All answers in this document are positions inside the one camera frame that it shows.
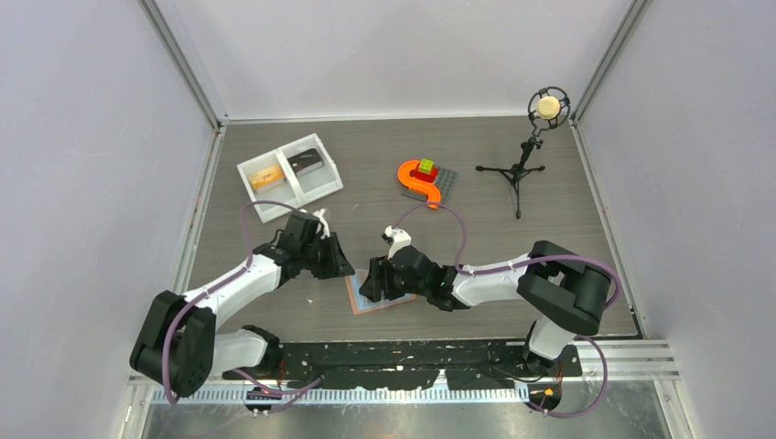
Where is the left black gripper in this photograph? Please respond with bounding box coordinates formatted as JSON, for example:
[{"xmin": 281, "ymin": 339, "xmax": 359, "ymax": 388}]
[{"xmin": 300, "ymin": 232, "xmax": 354, "ymax": 280}]

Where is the pink leather card holder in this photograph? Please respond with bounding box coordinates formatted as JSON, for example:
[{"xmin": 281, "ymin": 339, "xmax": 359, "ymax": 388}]
[{"xmin": 345, "ymin": 269, "xmax": 416, "ymax": 316}]

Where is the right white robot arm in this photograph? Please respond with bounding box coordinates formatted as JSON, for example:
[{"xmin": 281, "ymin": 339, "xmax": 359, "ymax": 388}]
[{"xmin": 357, "ymin": 241, "xmax": 615, "ymax": 376}]

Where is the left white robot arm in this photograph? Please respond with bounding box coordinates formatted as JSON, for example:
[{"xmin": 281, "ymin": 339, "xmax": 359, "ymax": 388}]
[{"xmin": 129, "ymin": 209, "xmax": 354, "ymax": 401}]

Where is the orange card box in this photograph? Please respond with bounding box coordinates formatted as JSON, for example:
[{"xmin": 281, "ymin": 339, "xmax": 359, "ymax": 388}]
[{"xmin": 248, "ymin": 164, "xmax": 286, "ymax": 194}]

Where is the black card box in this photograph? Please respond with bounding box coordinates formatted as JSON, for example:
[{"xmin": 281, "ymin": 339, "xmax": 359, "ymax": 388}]
[{"xmin": 286, "ymin": 148, "xmax": 324, "ymax": 177}]

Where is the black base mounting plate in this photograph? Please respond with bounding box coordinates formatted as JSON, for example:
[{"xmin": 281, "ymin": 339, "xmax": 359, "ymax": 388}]
[{"xmin": 245, "ymin": 339, "xmax": 582, "ymax": 391}]

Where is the white two-compartment tray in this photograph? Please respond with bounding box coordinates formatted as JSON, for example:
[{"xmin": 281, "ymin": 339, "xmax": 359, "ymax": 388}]
[{"xmin": 236, "ymin": 134, "xmax": 344, "ymax": 223}]

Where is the orange S-shaped toy track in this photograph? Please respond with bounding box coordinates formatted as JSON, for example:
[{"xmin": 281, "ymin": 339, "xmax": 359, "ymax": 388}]
[{"xmin": 397, "ymin": 160, "xmax": 442, "ymax": 209}]

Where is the red toy brick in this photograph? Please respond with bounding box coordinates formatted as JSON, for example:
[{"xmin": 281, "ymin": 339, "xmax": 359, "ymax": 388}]
[{"xmin": 413, "ymin": 162, "xmax": 439, "ymax": 184}]

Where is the grey toy baseplate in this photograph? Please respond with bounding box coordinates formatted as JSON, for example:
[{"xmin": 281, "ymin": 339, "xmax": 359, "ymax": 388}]
[{"xmin": 401, "ymin": 167, "xmax": 458, "ymax": 204}]

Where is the green toy brick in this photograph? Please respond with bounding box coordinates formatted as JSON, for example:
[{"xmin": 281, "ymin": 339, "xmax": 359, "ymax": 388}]
[{"xmin": 416, "ymin": 158, "xmax": 436, "ymax": 176}]

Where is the black tripod mic stand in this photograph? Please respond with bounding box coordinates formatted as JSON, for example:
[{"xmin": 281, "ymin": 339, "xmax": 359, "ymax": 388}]
[{"xmin": 475, "ymin": 128, "xmax": 546, "ymax": 220}]

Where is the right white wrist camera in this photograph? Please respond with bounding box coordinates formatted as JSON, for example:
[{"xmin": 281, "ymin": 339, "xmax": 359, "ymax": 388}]
[{"xmin": 381, "ymin": 226, "xmax": 412, "ymax": 259}]

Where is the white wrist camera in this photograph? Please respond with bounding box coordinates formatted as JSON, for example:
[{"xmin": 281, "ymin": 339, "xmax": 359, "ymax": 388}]
[
  {"xmin": 381, "ymin": 226, "xmax": 412, "ymax": 259},
  {"xmin": 312, "ymin": 208, "xmax": 331, "ymax": 240}
]

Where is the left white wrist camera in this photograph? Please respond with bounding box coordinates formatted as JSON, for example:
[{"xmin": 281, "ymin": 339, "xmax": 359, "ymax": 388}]
[{"xmin": 312, "ymin": 208, "xmax": 331, "ymax": 240}]

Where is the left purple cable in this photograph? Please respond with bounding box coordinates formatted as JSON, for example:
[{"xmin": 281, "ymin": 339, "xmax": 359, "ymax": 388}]
[{"xmin": 160, "ymin": 199, "xmax": 326, "ymax": 416}]

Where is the microphone with shock mount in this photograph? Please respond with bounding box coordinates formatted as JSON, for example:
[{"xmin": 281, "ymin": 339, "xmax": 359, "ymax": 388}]
[{"xmin": 527, "ymin": 86, "xmax": 571, "ymax": 135}]

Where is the aluminium frame rail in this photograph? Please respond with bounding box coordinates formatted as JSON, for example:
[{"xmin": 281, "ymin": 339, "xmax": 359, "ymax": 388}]
[{"xmin": 128, "ymin": 344, "xmax": 680, "ymax": 406}]

